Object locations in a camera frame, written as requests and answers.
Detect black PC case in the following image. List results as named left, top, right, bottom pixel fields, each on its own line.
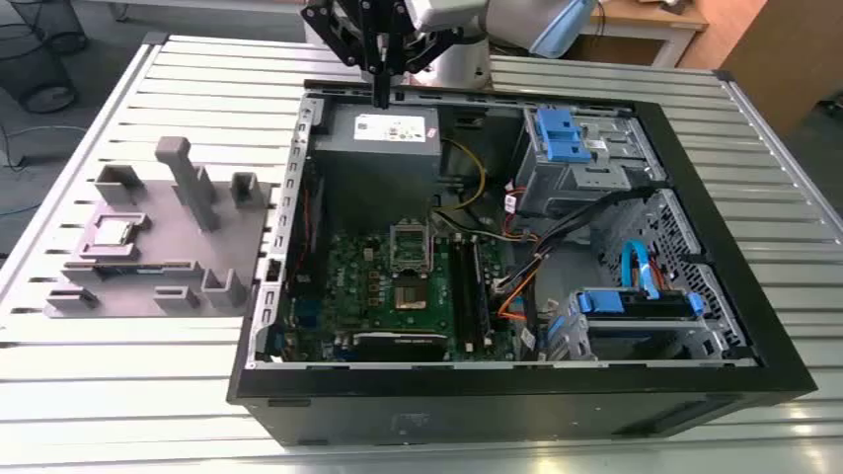
left=226, top=78, right=818, bottom=448

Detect hard disk in blue carrier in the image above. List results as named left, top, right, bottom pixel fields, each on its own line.
left=573, top=288, right=705, bottom=320

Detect yellow wire bundle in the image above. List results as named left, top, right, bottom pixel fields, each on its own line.
left=437, top=137, right=488, bottom=213

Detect black cable bundle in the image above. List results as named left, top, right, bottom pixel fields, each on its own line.
left=489, top=185, right=666, bottom=297

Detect silver CPU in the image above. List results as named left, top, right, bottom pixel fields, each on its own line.
left=90, top=220, right=137, bottom=246

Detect grey power supply unit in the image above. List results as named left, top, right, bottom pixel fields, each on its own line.
left=306, top=104, right=442, bottom=223

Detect low metal drive cage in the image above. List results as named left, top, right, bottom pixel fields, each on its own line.
left=565, top=285, right=750, bottom=362

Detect CPU socket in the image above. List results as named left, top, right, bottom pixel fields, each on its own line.
left=390, top=274, right=436, bottom=313

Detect grey white wire bundle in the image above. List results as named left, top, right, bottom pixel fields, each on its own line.
left=430, top=209, right=528, bottom=241

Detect black case fan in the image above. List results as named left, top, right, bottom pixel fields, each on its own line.
left=294, top=157, right=328, bottom=282

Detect wooden cabinet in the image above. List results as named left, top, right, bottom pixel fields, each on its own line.
left=677, top=0, right=843, bottom=139

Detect black RAM slot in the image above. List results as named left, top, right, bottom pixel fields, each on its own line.
left=450, top=235, right=472, bottom=348
left=458, top=235, right=478, bottom=348
left=466, top=235, right=486, bottom=348

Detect blue drive bay bracket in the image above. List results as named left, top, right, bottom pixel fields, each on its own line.
left=536, top=107, right=592, bottom=163

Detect black graphics card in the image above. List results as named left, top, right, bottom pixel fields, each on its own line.
left=352, top=329, right=450, bottom=362

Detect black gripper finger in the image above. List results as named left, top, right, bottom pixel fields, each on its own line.
left=298, top=0, right=382, bottom=109
left=380, top=0, right=464, bottom=110

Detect blue data cable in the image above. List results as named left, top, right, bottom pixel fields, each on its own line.
left=620, top=238, right=662, bottom=302

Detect black wire mesh bin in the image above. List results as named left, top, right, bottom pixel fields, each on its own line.
left=0, top=34, right=78, bottom=116
left=35, top=0, right=90, bottom=54

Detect orange red yellow wires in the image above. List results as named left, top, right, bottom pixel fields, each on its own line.
left=498, top=222, right=538, bottom=244

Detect green motherboard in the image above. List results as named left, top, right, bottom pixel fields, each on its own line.
left=278, top=231, right=521, bottom=362

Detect blue plastic tab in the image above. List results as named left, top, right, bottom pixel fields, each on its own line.
left=542, top=315, right=569, bottom=361

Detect tall metal drive cage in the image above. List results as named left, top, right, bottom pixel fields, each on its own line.
left=512, top=104, right=666, bottom=221

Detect metal socket cover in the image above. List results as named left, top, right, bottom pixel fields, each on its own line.
left=388, top=216, right=436, bottom=273

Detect grey parts rack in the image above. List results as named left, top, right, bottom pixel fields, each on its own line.
left=42, top=135, right=281, bottom=321

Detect wooden desk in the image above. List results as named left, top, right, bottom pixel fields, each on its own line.
left=565, top=0, right=710, bottom=69

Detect orange wire bundle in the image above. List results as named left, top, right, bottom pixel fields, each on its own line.
left=493, top=288, right=536, bottom=323

